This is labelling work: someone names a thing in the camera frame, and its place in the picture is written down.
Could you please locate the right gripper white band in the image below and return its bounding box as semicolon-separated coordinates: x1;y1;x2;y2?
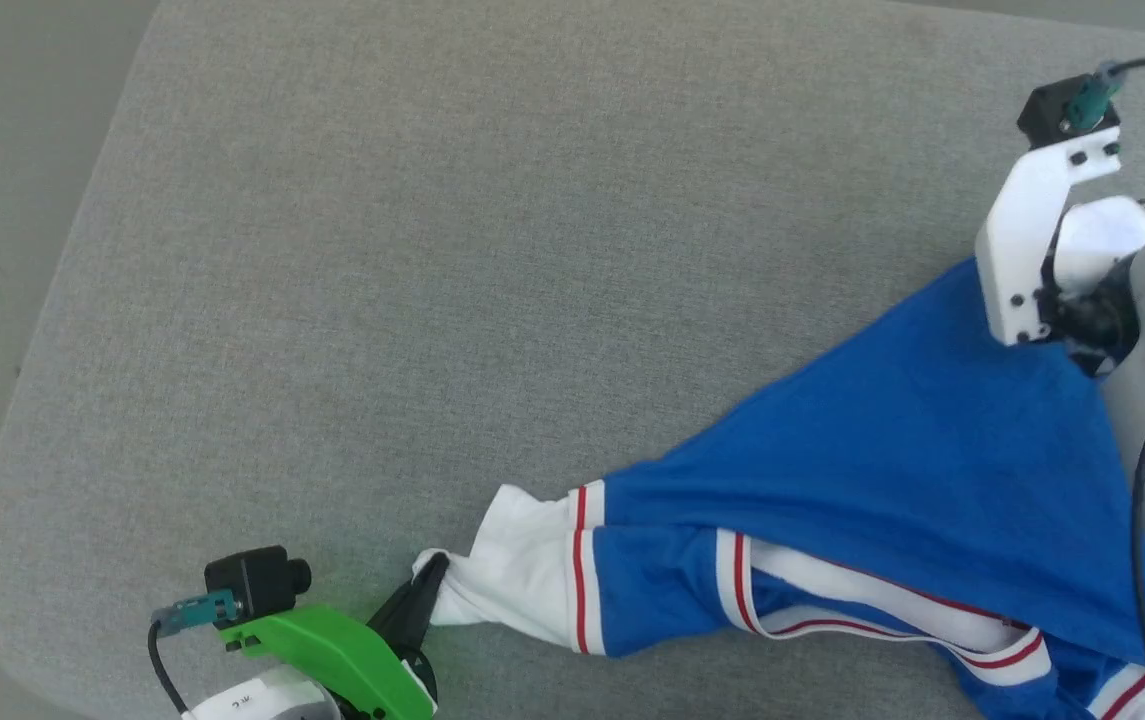
977;128;1145;377

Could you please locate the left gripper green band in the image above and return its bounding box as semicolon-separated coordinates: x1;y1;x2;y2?
217;555;452;720

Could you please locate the blue garment with white-red trim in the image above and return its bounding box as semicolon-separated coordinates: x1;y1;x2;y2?
415;258;1145;720

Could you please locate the grey fabric sofa cushion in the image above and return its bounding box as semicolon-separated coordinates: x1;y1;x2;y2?
0;0;1145;720

